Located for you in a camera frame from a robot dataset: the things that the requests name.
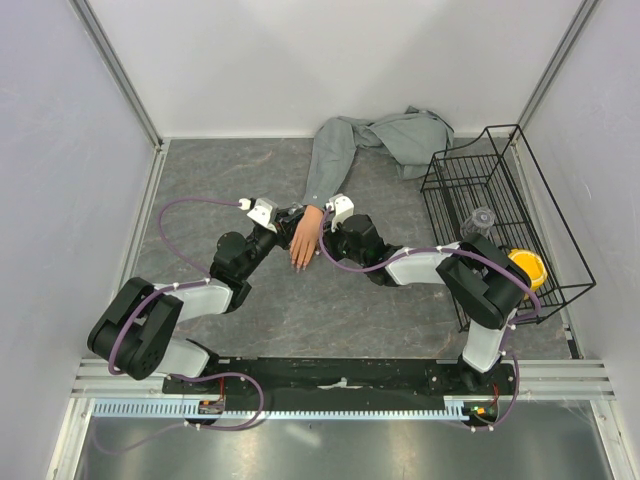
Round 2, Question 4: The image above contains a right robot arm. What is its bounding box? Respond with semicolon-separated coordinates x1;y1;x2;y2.
319;214;534;394

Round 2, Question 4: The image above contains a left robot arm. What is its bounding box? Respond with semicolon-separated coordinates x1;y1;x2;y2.
87;198;305;393

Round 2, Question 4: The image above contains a mannequin hand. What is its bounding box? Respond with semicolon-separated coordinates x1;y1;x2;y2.
289;205;323;271

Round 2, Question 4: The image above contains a grey shirt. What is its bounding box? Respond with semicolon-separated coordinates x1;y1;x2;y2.
302;106;454;209

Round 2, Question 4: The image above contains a clear plastic jar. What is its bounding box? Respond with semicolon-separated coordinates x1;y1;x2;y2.
459;206;496;240

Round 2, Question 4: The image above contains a yellow lidded container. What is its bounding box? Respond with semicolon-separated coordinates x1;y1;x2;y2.
503;247;548;293

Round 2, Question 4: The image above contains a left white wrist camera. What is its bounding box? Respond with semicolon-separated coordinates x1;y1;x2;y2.
239;198;278;233

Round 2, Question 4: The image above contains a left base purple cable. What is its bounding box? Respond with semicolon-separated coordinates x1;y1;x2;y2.
92;370;266;455

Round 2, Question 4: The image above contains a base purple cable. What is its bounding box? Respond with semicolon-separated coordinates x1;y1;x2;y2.
92;370;266;455
464;349;521;433

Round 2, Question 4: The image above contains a black wire rack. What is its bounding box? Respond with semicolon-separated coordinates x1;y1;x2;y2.
420;124;596;324

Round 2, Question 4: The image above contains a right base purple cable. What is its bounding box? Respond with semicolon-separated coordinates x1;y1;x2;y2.
464;349;521;433

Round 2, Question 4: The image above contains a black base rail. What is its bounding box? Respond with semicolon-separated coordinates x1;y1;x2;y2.
162;355;516;414

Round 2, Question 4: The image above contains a grey slotted cable duct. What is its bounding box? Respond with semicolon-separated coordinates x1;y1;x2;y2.
92;398;469;421

